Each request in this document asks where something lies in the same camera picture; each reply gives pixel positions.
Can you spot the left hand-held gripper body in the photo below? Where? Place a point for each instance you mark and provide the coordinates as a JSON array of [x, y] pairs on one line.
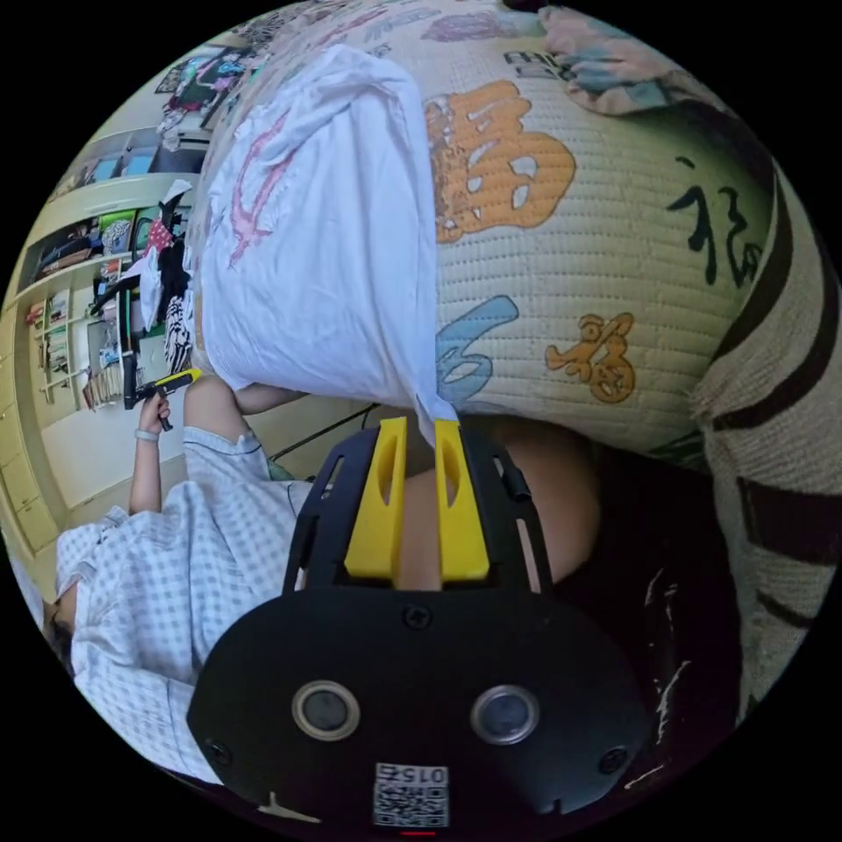
[[146, 391]]

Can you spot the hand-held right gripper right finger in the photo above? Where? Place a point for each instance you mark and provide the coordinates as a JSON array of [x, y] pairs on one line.
[[463, 526]]

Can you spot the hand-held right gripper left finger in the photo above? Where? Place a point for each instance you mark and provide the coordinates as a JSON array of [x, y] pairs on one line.
[[376, 513]]

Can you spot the white t-shirt with pink print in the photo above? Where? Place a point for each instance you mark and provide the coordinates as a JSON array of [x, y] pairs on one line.
[[322, 250]]

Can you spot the person's left forearm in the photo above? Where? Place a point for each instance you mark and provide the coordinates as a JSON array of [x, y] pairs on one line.
[[145, 473]]

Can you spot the person's left hand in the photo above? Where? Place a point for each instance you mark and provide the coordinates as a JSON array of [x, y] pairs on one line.
[[154, 413]]

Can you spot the pile of clothes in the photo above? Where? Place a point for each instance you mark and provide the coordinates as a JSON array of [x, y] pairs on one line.
[[168, 289]]

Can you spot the person's body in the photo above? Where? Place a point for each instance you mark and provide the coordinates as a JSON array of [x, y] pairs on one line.
[[151, 592]]

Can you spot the bed with printed quilted mat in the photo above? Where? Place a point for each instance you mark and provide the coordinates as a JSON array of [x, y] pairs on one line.
[[592, 289]]

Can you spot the beige sweater with brown stripes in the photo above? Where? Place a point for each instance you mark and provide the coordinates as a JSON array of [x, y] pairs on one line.
[[776, 427]]

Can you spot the pink floral blanket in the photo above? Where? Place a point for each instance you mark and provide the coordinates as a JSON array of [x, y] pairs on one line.
[[618, 66]]

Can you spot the wall shelf with books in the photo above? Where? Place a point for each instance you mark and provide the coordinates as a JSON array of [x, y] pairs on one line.
[[62, 309]]

